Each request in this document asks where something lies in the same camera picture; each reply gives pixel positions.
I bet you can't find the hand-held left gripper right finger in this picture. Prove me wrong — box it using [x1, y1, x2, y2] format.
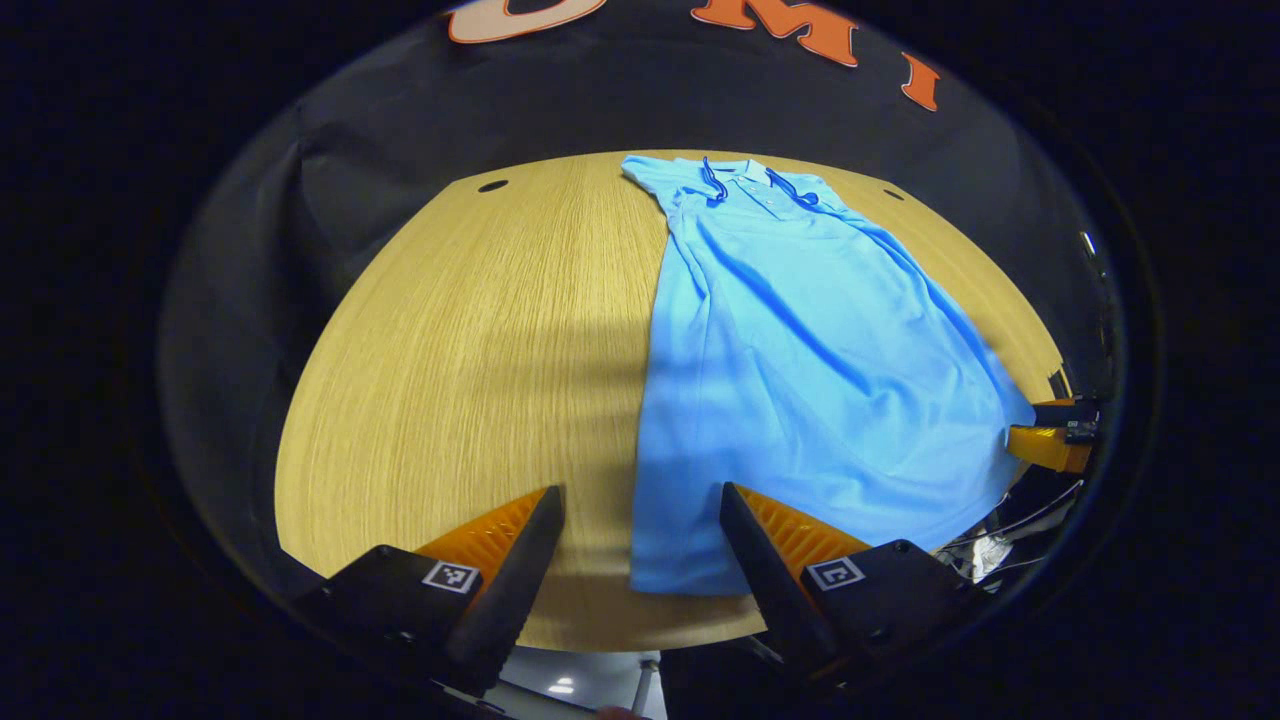
[720, 482, 986, 691]

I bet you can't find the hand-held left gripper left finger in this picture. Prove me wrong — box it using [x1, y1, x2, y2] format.
[295, 485, 566, 698]

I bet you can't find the light blue T-shirt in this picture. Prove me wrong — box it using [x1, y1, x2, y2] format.
[620, 153, 1038, 598]

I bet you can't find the black backdrop cloth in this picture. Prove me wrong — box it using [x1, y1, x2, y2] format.
[160, 0, 1121, 601]

